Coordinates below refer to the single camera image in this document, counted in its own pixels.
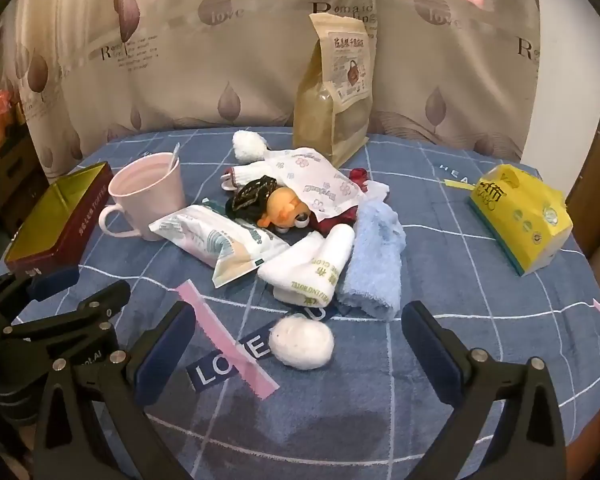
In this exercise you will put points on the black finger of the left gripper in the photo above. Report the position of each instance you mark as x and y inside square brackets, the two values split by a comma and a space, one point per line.
[91, 311]
[17, 290]

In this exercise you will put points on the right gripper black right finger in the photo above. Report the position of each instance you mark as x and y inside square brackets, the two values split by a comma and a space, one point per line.
[528, 442]

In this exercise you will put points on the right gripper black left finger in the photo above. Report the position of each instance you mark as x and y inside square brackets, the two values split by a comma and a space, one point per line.
[69, 441]

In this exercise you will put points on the white green wet-wipes pack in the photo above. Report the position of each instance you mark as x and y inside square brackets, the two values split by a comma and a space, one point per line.
[232, 248]

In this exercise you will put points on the white red-trim glove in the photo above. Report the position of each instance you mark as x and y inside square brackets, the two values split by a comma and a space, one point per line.
[230, 182]

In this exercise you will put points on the white fluffy ball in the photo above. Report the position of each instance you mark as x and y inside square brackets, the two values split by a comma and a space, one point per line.
[301, 343]

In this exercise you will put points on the orange rubber toy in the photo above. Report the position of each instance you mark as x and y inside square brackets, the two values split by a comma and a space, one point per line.
[284, 211]

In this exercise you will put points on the light blue towel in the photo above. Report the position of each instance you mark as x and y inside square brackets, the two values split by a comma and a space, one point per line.
[372, 281]

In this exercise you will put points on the white printed hygiene pouch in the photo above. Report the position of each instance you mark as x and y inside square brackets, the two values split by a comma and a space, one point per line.
[321, 186]

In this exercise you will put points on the red white cloth bag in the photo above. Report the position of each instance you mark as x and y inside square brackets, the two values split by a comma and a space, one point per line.
[366, 189]

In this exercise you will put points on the red gold tin box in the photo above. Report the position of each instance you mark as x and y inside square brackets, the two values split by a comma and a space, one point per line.
[57, 230]

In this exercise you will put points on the pink ceramic mug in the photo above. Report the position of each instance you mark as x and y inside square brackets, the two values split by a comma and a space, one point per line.
[143, 193]

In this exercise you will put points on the blue checked tablecloth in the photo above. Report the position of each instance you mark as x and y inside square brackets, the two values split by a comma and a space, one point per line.
[371, 412]

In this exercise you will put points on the white plastic spoon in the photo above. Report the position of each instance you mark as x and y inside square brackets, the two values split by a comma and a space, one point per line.
[174, 157]

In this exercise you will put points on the yellow tissue pack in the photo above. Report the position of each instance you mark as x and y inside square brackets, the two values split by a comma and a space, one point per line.
[528, 218]

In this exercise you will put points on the beige leaf-print curtain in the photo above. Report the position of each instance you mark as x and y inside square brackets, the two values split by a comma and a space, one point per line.
[458, 73]

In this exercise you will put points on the kraft paper snack bag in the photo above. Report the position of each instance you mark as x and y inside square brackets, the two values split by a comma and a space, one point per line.
[335, 95]

